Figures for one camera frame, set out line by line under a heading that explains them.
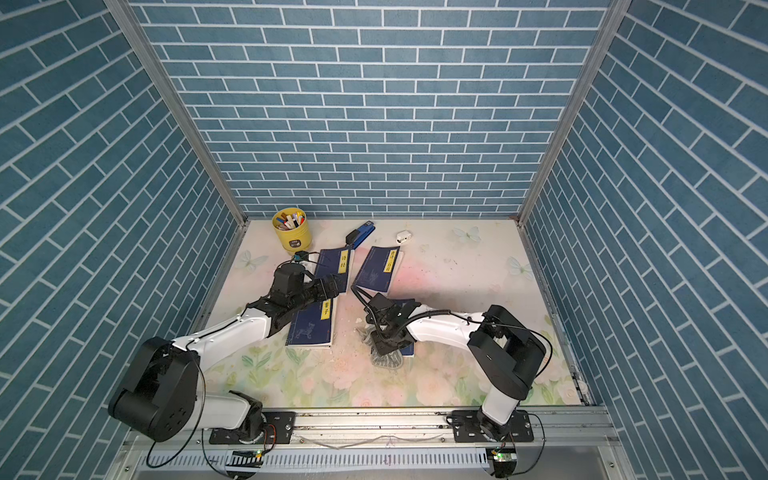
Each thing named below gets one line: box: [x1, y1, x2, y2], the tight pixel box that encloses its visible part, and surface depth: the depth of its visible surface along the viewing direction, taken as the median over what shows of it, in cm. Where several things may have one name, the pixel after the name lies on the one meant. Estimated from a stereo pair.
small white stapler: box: [395, 230, 412, 245], surface depth 115 cm
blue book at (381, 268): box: [355, 246, 404, 295], surface depth 106 cm
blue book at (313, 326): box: [285, 297, 335, 347], surface depth 88 cm
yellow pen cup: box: [272, 207, 312, 255], surface depth 105 cm
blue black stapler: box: [345, 220, 376, 250], surface depth 114 cm
